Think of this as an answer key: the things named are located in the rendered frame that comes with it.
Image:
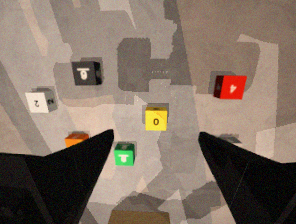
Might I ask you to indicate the green block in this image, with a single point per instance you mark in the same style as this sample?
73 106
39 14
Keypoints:
124 154

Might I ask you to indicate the red block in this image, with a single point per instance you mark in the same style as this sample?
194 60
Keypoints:
229 87

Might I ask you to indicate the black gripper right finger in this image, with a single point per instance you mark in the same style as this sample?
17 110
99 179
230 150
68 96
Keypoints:
256 189

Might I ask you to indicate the black block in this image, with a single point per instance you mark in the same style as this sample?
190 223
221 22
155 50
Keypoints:
86 73

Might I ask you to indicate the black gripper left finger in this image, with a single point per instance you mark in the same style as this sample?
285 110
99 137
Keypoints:
61 182

